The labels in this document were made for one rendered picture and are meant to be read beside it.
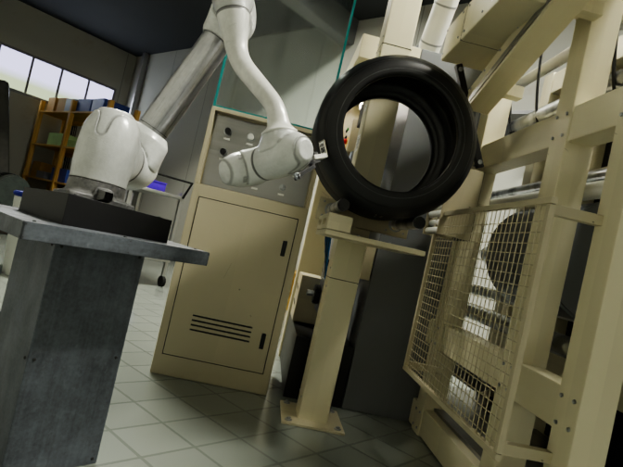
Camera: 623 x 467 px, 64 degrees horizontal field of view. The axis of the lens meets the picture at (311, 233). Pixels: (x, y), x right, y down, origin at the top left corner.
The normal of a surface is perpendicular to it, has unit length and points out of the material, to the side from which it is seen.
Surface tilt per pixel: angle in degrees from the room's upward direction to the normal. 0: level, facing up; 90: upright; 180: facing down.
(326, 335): 90
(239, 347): 90
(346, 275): 90
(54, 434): 90
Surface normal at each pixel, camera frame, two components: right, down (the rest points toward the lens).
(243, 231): 0.08, 0.00
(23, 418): 0.73, 0.15
